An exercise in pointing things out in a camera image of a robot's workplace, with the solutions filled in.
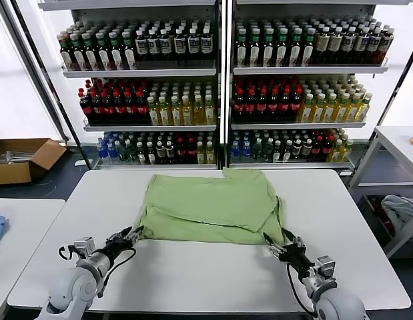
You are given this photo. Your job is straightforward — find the dark bottle beige label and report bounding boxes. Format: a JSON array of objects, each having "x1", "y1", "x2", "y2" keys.
[
  {"x1": 314, "y1": 26, "x2": 330, "y2": 66},
  {"x1": 328, "y1": 26, "x2": 343, "y2": 66}
]

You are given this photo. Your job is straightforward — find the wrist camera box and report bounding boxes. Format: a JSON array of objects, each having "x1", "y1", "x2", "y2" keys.
[
  {"x1": 72, "y1": 237, "x2": 95, "y2": 257},
  {"x1": 314, "y1": 255, "x2": 337, "y2": 279}
]

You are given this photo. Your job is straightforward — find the green polo shirt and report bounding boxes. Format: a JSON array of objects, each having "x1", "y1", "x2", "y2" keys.
[{"x1": 132, "y1": 166, "x2": 289, "y2": 246}]

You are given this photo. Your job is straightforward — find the cola bottle red cap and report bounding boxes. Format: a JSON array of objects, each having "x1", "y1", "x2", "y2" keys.
[
  {"x1": 112, "y1": 91, "x2": 126, "y2": 125},
  {"x1": 311, "y1": 135, "x2": 322, "y2": 163},
  {"x1": 321, "y1": 135, "x2": 331, "y2": 163},
  {"x1": 256, "y1": 88, "x2": 268, "y2": 123},
  {"x1": 267, "y1": 88, "x2": 280, "y2": 123},
  {"x1": 233, "y1": 88, "x2": 246, "y2": 123},
  {"x1": 78, "y1": 88, "x2": 93, "y2": 125},
  {"x1": 175, "y1": 137, "x2": 187, "y2": 165},
  {"x1": 123, "y1": 90, "x2": 137, "y2": 125},
  {"x1": 135, "y1": 90, "x2": 149, "y2": 125},
  {"x1": 244, "y1": 88, "x2": 257, "y2": 123},
  {"x1": 290, "y1": 87, "x2": 302, "y2": 123},
  {"x1": 278, "y1": 88, "x2": 291, "y2": 123},
  {"x1": 101, "y1": 91, "x2": 115, "y2": 125},
  {"x1": 186, "y1": 137, "x2": 197, "y2": 165},
  {"x1": 89, "y1": 89, "x2": 104, "y2": 125}
]

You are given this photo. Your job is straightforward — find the grey metal shelf rack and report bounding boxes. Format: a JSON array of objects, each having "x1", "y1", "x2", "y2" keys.
[
  {"x1": 226, "y1": 0, "x2": 413, "y2": 176},
  {"x1": 37, "y1": 0, "x2": 224, "y2": 171}
]

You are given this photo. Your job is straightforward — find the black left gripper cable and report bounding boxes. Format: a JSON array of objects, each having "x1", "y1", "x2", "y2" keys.
[{"x1": 97, "y1": 247, "x2": 137, "y2": 299}]

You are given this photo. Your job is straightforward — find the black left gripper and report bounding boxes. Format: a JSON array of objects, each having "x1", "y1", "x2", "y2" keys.
[{"x1": 104, "y1": 225, "x2": 145, "y2": 258}]

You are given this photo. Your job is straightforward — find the black slanted pole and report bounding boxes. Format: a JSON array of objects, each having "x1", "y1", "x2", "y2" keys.
[
  {"x1": 8, "y1": 0, "x2": 93, "y2": 171},
  {"x1": 368, "y1": 39, "x2": 413, "y2": 141}
]

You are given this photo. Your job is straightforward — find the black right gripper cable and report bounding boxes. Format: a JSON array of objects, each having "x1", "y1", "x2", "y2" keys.
[{"x1": 285, "y1": 263, "x2": 319, "y2": 317}]

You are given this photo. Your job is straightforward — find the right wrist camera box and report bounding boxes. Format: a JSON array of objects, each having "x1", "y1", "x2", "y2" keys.
[{"x1": 314, "y1": 255, "x2": 337, "y2": 279}]

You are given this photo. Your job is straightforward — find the dark bottle blue white label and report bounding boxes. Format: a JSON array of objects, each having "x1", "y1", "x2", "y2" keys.
[
  {"x1": 173, "y1": 28, "x2": 187, "y2": 69},
  {"x1": 354, "y1": 27, "x2": 369, "y2": 66},
  {"x1": 200, "y1": 27, "x2": 214, "y2": 69},
  {"x1": 187, "y1": 27, "x2": 201, "y2": 69},
  {"x1": 135, "y1": 29, "x2": 150, "y2": 69},
  {"x1": 341, "y1": 26, "x2": 356, "y2": 66},
  {"x1": 158, "y1": 28, "x2": 173, "y2": 69},
  {"x1": 378, "y1": 25, "x2": 396, "y2": 64},
  {"x1": 366, "y1": 27, "x2": 382, "y2": 65},
  {"x1": 147, "y1": 29, "x2": 161, "y2": 69}
]

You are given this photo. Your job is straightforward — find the red cloth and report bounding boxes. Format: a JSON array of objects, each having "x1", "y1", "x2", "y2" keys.
[{"x1": 376, "y1": 198, "x2": 394, "y2": 234}]

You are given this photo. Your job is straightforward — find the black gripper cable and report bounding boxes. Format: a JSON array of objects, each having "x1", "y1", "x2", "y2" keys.
[
  {"x1": 285, "y1": 263, "x2": 319, "y2": 317},
  {"x1": 97, "y1": 247, "x2": 137, "y2": 299}
]

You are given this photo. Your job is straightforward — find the black left camera cable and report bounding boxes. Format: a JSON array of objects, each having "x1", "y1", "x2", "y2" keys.
[{"x1": 57, "y1": 245, "x2": 75, "y2": 262}]

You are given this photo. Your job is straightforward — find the dark tea bottle green cap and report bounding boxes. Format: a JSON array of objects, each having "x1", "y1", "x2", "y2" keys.
[
  {"x1": 289, "y1": 27, "x2": 303, "y2": 67},
  {"x1": 262, "y1": 27, "x2": 276, "y2": 67},
  {"x1": 57, "y1": 33, "x2": 75, "y2": 71},
  {"x1": 121, "y1": 29, "x2": 137, "y2": 70},
  {"x1": 276, "y1": 27, "x2": 290, "y2": 67},
  {"x1": 95, "y1": 31, "x2": 111, "y2": 71},
  {"x1": 107, "y1": 30, "x2": 123, "y2": 71},
  {"x1": 69, "y1": 32, "x2": 87, "y2": 71},
  {"x1": 235, "y1": 27, "x2": 249, "y2": 67},
  {"x1": 248, "y1": 27, "x2": 262, "y2": 67},
  {"x1": 302, "y1": 27, "x2": 316, "y2": 67},
  {"x1": 82, "y1": 31, "x2": 99, "y2": 71}
]

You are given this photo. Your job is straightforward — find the grey crumpled cloth pile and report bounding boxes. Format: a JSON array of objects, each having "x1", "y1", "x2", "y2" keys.
[{"x1": 379, "y1": 194, "x2": 413, "y2": 241}]

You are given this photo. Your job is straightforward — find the white framed side table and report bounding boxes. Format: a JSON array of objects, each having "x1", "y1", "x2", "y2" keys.
[{"x1": 348, "y1": 125, "x2": 413, "y2": 259}]

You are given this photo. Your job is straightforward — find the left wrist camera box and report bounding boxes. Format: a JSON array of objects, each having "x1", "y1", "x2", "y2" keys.
[{"x1": 72, "y1": 237, "x2": 95, "y2": 257}]

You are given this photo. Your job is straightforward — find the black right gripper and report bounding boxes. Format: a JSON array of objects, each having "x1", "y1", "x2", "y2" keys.
[{"x1": 262, "y1": 228, "x2": 310, "y2": 267}]

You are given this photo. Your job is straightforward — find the metal bars in carton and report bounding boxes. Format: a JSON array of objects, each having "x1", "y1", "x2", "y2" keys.
[{"x1": 0, "y1": 150, "x2": 30, "y2": 165}]

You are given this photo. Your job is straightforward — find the brown cardboard box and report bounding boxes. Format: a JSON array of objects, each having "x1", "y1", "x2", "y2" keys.
[{"x1": 0, "y1": 137, "x2": 67, "y2": 186}]

